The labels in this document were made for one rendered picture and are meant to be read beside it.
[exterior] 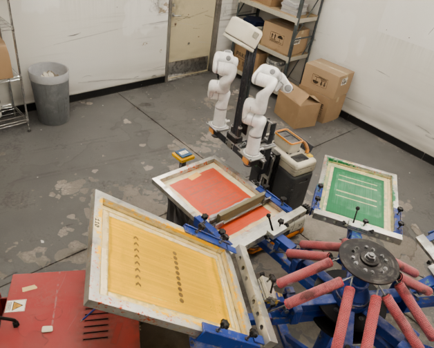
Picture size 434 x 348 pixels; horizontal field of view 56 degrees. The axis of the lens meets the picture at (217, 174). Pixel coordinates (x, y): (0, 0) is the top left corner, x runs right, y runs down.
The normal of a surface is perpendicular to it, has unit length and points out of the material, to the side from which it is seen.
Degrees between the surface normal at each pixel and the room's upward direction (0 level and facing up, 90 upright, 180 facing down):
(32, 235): 0
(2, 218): 0
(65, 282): 0
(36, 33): 90
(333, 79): 88
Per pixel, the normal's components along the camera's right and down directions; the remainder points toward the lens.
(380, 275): 0.13, -0.80
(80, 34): 0.65, 0.51
